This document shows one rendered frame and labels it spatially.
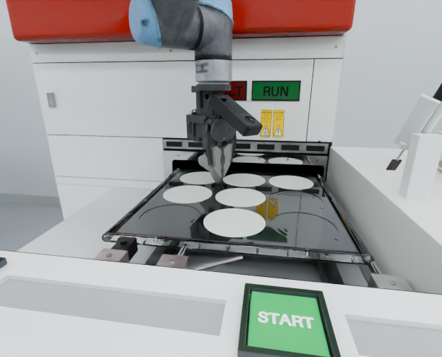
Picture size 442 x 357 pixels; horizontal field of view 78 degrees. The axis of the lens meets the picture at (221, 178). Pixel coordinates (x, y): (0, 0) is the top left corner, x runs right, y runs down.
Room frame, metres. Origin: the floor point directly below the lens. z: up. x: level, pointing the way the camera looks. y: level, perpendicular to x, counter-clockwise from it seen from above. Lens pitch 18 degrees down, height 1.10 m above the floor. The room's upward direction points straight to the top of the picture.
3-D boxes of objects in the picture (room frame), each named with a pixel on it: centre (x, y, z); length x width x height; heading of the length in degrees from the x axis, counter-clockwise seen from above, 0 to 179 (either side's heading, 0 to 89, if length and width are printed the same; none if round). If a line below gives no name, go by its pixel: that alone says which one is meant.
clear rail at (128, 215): (0.53, 0.14, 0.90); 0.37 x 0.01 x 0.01; 171
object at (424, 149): (0.36, -0.26, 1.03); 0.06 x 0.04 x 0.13; 171
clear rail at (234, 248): (0.32, -0.01, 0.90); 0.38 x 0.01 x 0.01; 81
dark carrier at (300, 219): (0.50, -0.04, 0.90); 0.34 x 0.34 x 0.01; 81
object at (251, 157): (0.71, -0.06, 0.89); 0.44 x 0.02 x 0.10; 81
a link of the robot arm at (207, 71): (0.59, 0.02, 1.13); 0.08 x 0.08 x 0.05
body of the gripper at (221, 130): (0.60, 0.02, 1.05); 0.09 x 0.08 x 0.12; 46
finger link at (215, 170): (0.58, 0.03, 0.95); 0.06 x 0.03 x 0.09; 46
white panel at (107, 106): (0.75, 0.12, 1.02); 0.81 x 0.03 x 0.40; 81
